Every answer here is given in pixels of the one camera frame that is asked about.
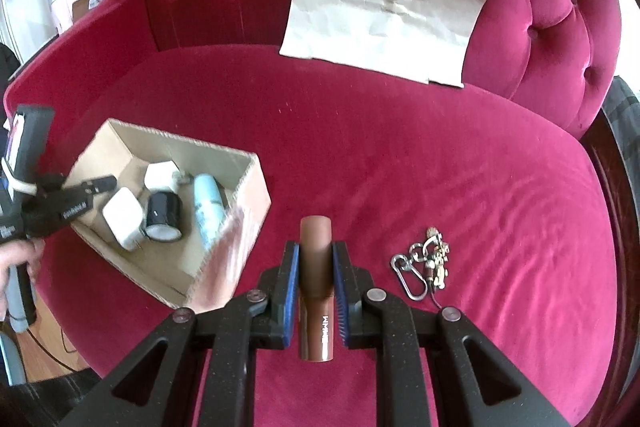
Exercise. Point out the large white charger plug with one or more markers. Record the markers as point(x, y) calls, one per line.
point(122, 214)

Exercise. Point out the black garment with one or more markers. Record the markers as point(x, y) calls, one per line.
point(9, 62)

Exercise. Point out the small brown cardboard box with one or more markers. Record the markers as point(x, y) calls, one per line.
point(85, 7)

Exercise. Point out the black round container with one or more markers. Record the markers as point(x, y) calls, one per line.
point(162, 209)

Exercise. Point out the light blue cosmetic tube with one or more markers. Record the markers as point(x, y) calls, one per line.
point(207, 207)

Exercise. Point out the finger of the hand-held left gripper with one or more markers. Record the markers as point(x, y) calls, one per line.
point(92, 187)

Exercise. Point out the dark wooden bed frame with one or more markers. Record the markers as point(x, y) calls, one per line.
point(615, 207)

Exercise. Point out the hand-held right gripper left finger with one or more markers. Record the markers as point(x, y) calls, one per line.
point(290, 297)

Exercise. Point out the brown lipstick tube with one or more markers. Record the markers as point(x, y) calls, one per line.
point(315, 242)

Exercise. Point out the creased brown paper sheet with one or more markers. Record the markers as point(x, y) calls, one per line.
point(380, 7)

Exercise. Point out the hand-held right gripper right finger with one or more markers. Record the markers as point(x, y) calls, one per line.
point(341, 297)

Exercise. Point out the person's left hand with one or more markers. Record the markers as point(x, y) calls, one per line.
point(15, 262)

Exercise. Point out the red velvet armchair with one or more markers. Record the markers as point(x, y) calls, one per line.
point(400, 157)

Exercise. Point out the grey striped blanket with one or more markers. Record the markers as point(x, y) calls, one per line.
point(622, 117)

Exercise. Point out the small white charger plug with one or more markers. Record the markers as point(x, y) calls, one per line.
point(161, 177)

